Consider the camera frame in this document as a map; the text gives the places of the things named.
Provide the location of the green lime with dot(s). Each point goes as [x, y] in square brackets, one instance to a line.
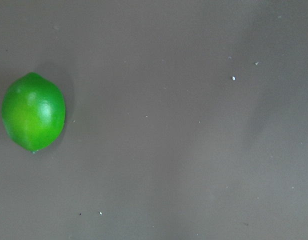
[33, 112]

